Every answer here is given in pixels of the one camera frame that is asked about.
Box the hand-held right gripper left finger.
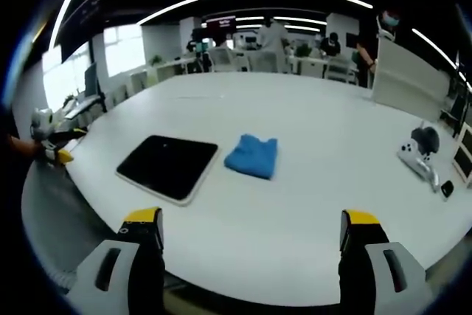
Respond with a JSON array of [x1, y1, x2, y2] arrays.
[[66, 207, 165, 315]]

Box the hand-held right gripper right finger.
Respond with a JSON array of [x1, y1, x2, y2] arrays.
[[338, 209, 434, 315]]

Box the square white-framed mirror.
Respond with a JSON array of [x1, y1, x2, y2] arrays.
[[115, 134, 220, 207]]

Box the blue cleaning cloth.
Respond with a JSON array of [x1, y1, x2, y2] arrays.
[[223, 134, 279, 181]]

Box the dark computer monitor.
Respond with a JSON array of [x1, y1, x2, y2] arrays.
[[83, 63, 108, 114]]

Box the white and silver device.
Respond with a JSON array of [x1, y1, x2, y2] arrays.
[[397, 140, 442, 193]]

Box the dark grey rounded object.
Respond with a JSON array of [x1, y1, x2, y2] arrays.
[[410, 126, 441, 154]]

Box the white office chair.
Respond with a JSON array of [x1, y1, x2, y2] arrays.
[[323, 55, 355, 84], [208, 47, 237, 73]]

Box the white partition board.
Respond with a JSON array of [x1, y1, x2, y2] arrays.
[[369, 36, 451, 123]]

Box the red wall screen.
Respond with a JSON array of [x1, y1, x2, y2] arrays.
[[205, 15, 237, 35]]

